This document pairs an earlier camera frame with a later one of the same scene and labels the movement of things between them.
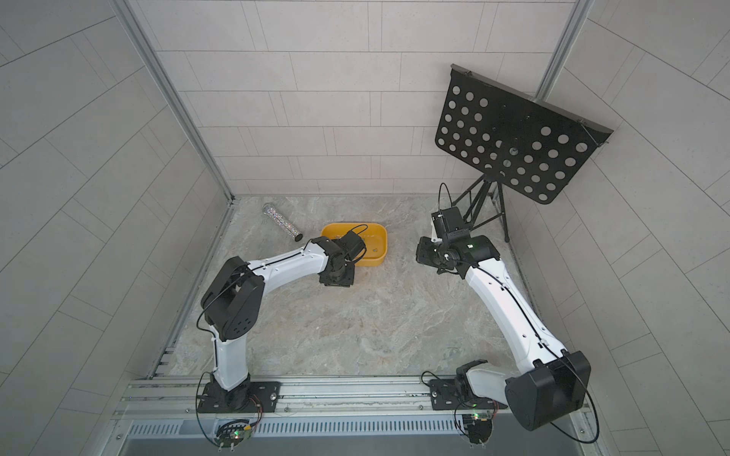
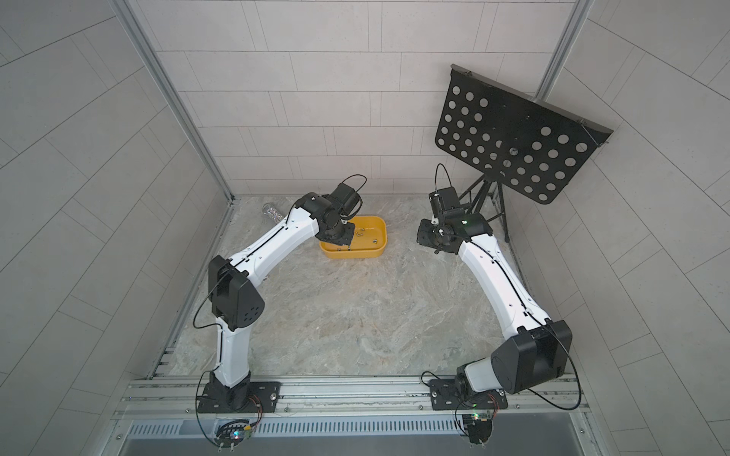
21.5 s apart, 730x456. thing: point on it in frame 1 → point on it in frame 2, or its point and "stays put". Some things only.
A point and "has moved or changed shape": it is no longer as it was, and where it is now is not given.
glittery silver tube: [271, 212] stays put
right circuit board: [477, 427] stays put
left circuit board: [231, 434] stays put
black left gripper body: [345, 276] → [340, 233]
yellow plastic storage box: [374, 237] has moved or changed shape
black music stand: [513, 138] stays put
